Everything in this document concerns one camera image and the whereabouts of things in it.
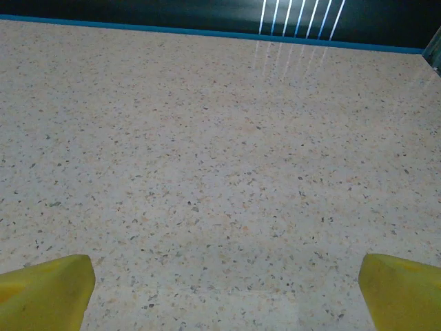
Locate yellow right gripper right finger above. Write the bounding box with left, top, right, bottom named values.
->
left=358, top=254, right=441, bottom=331

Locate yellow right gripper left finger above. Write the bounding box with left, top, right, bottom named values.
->
left=0, top=254, right=96, bottom=331

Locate aluminium frame post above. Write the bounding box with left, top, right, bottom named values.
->
left=422, top=26, right=441, bottom=75

